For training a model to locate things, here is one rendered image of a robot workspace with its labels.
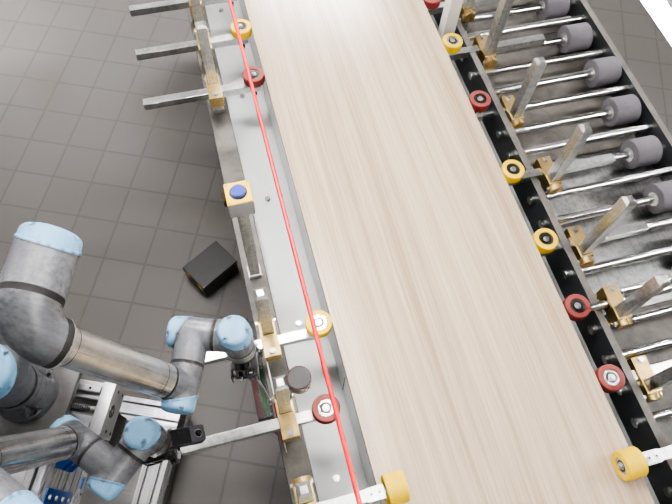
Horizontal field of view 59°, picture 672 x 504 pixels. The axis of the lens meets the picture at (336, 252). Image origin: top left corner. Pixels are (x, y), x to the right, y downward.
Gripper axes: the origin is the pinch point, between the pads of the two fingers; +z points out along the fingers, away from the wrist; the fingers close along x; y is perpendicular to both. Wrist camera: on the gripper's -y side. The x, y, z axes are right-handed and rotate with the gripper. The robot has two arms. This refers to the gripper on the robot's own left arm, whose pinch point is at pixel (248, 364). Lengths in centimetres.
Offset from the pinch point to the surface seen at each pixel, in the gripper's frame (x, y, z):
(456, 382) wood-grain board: 59, 10, 6
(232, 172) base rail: -5, -82, 25
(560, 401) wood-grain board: 87, 18, 6
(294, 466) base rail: 9.9, 25.2, 25.4
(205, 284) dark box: -25, -63, 83
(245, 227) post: 1.8, -37.8, -10.4
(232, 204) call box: 0.0, -35.8, -26.8
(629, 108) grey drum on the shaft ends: 148, -89, 11
